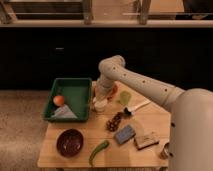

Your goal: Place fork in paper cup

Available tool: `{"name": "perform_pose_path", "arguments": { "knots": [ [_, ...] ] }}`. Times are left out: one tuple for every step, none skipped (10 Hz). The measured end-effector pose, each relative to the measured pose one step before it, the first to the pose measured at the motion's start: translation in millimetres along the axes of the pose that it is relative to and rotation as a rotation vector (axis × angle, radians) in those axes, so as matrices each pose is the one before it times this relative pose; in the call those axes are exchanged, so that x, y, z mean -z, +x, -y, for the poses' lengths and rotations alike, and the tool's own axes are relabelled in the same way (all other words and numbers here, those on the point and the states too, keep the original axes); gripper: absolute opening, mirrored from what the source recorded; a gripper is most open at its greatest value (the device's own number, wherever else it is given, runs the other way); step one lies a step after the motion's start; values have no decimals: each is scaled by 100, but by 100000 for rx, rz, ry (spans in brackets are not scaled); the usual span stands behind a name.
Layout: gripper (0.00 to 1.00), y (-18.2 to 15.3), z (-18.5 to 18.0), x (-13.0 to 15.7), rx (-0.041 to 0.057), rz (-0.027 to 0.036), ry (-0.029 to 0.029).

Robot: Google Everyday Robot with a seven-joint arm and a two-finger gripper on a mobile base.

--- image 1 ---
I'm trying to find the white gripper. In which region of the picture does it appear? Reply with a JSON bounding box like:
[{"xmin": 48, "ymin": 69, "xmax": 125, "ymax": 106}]
[{"xmin": 95, "ymin": 83, "xmax": 113, "ymax": 102}]

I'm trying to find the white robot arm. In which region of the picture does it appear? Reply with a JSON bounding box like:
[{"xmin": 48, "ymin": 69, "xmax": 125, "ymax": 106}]
[{"xmin": 96, "ymin": 55, "xmax": 213, "ymax": 171}]

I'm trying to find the white paper cup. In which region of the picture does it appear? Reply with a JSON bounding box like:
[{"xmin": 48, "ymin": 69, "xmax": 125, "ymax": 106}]
[{"xmin": 94, "ymin": 100, "xmax": 107, "ymax": 112}]

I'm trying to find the orange carrot toy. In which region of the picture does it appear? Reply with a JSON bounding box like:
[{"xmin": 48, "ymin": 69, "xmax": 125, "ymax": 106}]
[{"xmin": 107, "ymin": 84, "xmax": 118, "ymax": 101}]

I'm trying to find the light green toy leaf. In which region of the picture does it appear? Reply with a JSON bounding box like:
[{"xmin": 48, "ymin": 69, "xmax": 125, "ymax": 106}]
[{"xmin": 117, "ymin": 91, "xmax": 131, "ymax": 106}]

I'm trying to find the green plastic tray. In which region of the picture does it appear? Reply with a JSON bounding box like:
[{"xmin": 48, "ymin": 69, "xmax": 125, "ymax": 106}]
[{"xmin": 43, "ymin": 78, "xmax": 92, "ymax": 122}]

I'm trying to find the dark grape bunch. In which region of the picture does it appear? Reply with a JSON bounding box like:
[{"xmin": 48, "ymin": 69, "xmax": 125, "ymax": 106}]
[{"xmin": 106, "ymin": 112, "xmax": 122, "ymax": 132}]

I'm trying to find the grey folded cloth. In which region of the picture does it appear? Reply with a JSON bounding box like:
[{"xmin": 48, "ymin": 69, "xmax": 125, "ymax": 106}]
[{"xmin": 53, "ymin": 105, "xmax": 77, "ymax": 119}]

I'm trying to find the orange peach fruit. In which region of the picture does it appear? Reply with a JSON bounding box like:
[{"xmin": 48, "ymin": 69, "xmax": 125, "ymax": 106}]
[{"xmin": 53, "ymin": 95, "xmax": 65, "ymax": 107}]

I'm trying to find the blue sponge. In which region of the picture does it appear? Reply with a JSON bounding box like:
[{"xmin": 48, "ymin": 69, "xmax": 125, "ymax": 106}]
[{"xmin": 114, "ymin": 125, "xmax": 136, "ymax": 145}]

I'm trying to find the green chili pepper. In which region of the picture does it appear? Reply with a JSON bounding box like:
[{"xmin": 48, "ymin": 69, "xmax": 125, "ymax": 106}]
[{"xmin": 89, "ymin": 140, "xmax": 110, "ymax": 167}]

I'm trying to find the dark red bowl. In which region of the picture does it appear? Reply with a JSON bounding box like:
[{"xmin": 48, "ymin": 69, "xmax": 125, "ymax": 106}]
[{"xmin": 56, "ymin": 129, "xmax": 84, "ymax": 158}]

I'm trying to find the brown wooden brush block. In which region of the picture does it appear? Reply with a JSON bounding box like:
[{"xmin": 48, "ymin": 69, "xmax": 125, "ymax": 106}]
[{"xmin": 134, "ymin": 132, "xmax": 160, "ymax": 150}]

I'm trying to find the black cabinet front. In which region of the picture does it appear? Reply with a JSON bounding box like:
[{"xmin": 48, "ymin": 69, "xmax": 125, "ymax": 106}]
[{"xmin": 0, "ymin": 28, "xmax": 213, "ymax": 91}]

